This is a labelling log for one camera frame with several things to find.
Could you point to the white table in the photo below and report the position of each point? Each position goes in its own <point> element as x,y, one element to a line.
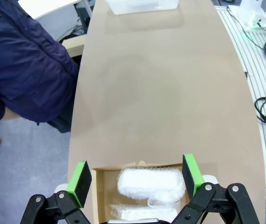
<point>53,9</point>

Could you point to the person in navy jacket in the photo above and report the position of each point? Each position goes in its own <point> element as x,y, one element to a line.
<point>18,58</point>

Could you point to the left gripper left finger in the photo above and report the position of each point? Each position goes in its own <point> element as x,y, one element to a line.
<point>81,182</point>

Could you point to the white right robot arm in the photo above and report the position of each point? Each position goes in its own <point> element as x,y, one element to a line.
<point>252,11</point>

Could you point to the bubble clock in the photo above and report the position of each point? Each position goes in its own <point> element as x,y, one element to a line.
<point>146,184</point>
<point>144,213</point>

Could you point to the black table edge bracket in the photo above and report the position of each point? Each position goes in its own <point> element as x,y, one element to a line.
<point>246,75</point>

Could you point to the open brown cardboard box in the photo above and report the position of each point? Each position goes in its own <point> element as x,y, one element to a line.
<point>102,198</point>

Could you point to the person black trousers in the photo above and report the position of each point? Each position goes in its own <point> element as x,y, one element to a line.
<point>60,123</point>

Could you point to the slotted aluminium base plate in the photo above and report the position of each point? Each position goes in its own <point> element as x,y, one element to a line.
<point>259,77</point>

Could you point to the clear plastic container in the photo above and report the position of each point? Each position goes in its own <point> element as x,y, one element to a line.
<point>142,5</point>

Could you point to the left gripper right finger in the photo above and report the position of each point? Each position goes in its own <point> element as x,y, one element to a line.
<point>191,175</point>

